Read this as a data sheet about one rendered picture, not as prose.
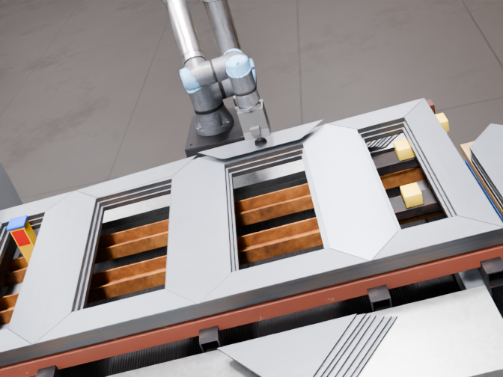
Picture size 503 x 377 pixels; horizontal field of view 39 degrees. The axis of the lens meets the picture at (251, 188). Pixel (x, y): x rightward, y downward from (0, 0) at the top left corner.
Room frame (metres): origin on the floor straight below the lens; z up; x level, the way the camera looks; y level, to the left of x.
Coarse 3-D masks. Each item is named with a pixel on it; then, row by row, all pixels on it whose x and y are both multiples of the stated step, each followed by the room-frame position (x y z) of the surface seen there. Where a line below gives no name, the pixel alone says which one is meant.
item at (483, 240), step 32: (384, 128) 1.99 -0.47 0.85; (192, 160) 2.15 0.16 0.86; (224, 160) 2.08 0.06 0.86; (256, 160) 2.04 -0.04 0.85; (288, 160) 2.02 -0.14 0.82; (128, 192) 2.09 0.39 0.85; (160, 192) 2.06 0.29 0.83; (384, 192) 1.67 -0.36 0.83; (32, 224) 2.12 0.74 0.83; (96, 224) 1.97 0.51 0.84; (320, 224) 1.62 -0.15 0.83; (0, 256) 1.99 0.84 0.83; (416, 256) 1.36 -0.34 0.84; (448, 256) 1.35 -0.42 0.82; (288, 288) 1.39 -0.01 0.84; (160, 320) 1.43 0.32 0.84; (0, 352) 1.47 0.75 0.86; (32, 352) 1.46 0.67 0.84
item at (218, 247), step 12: (216, 240) 1.65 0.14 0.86; (228, 240) 1.64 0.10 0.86; (168, 252) 1.67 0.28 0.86; (180, 252) 1.65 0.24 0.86; (192, 252) 1.63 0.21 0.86; (204, 252) 1.62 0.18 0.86; (216, 252) 1.60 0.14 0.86; (228, 252) 1.58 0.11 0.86; (168, 264) 1.61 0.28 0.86; (180, 264) 1.60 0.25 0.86
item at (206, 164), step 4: (204, 160) 2.12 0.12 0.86; (208, 160) 2.11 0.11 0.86; (192, 164) 2.12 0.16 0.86; (196, 164) 2.11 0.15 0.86; (200, 164) 2.10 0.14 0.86; (204, 164) 2.10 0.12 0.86; (208, 164) 2.09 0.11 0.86; (212, 164) 2.08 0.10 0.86; (216, 164) 2.07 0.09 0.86; (220, 164) 2.06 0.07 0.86; (224, 164) 2.06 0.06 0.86; (184, 168) 2.11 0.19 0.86; (188, 168) 2.10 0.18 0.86; (192, 168) 2.09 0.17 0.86; (196, 168) 2.08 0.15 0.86; (200, 168) 2.08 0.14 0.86; (204, 168) 2.07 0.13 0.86; (180, 172) 2.09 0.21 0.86; (184, 172) 2.08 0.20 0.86; (188, 172) 2.08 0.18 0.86; (192, 172) 2.07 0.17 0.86; (176, 176) 2.08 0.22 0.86
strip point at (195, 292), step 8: (208, 280) 1.49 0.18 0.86; (216, 280) 1.48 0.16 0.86; (168, 288) 1.51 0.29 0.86; (176, 288) 1.50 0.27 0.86; (184, 288) 1.49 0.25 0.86; (192, 288) 1.48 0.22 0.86; (200, 288) 1.47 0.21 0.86; (208, 288) 1.46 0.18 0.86; (184, 296) 1.46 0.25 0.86; (192, 296) 1.45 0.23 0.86; (200, 296) 1.44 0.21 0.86
